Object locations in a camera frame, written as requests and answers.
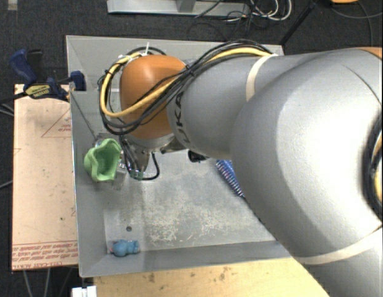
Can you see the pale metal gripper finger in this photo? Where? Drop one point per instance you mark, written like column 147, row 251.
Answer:
column 120, row 175

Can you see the green cup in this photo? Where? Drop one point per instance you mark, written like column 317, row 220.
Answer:
column 101, row 162

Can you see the grey metal bin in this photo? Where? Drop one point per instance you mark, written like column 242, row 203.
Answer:
column 179, row 209

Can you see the blue toy animal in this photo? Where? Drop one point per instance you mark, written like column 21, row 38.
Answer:
column 124, row 248

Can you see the brown cardboard board red print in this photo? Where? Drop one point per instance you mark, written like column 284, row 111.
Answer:
column 42, row 181

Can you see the blue ribbed coil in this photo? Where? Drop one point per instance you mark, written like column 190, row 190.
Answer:
column 229, row 175

